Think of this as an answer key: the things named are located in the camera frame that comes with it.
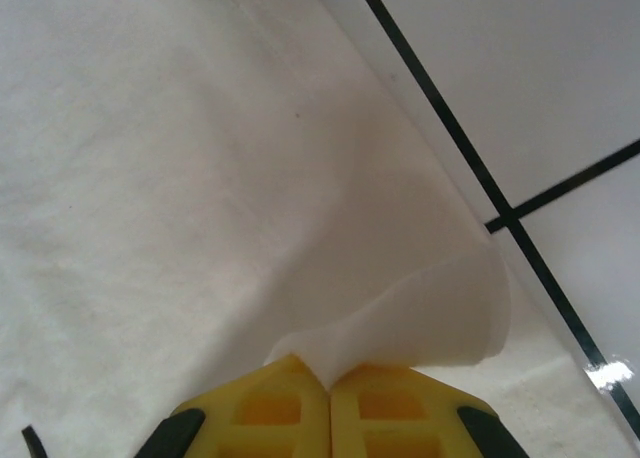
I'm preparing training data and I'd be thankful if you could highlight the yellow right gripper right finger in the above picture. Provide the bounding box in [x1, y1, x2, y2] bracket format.
[329, 362, 525, 458]

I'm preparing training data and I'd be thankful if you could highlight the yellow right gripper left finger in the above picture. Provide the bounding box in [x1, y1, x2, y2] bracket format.
[142, 355, 332, 458]

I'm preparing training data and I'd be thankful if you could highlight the large white t-shirt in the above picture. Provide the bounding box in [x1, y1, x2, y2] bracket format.
[0, 0, 640, 458]

